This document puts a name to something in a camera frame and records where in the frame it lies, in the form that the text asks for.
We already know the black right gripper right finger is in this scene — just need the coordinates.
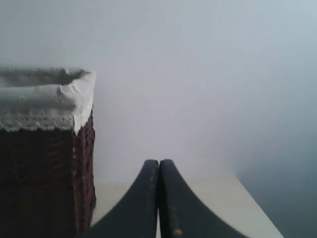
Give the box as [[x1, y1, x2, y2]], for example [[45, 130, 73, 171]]
[[158, 159, 245, 238]]

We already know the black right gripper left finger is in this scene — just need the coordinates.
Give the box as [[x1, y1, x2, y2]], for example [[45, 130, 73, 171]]
[[81, 160, 159, 238]]

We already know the dark brown wicker basket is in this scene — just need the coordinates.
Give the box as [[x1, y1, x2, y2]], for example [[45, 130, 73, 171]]
[[0, 118, 97, 238]]

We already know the cream lace basket liner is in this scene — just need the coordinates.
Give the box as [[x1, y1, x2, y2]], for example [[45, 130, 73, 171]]
[[0, 66, 97, 134]]

